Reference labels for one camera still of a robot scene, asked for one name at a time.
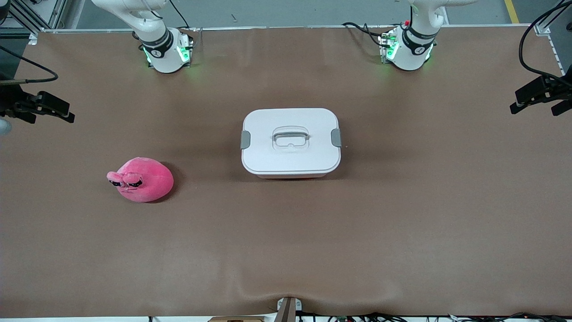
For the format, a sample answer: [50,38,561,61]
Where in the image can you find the white box lid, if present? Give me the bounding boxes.
[242,108,342,176]

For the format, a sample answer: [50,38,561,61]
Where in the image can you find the aluminium profile post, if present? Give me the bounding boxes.
[534,0,572,36]

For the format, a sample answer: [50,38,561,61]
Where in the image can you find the black left base cables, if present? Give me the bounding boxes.
[342,21,391,47]

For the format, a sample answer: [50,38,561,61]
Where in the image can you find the pink plastic box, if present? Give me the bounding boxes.
[257,172,329,179]

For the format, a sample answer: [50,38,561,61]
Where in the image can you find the pink plush toy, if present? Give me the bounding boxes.
[106,157,174,203]

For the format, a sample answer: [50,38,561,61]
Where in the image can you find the aluminium frame structure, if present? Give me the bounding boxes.
[0,0,67,45]

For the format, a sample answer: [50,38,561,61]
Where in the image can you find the brown table mat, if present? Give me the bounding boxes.
[0,26,572,319]

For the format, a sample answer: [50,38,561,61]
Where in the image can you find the black right base cable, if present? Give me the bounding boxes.
[168,0,190,30]

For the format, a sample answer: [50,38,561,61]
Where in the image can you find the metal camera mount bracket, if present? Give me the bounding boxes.
[276,297,303,322]

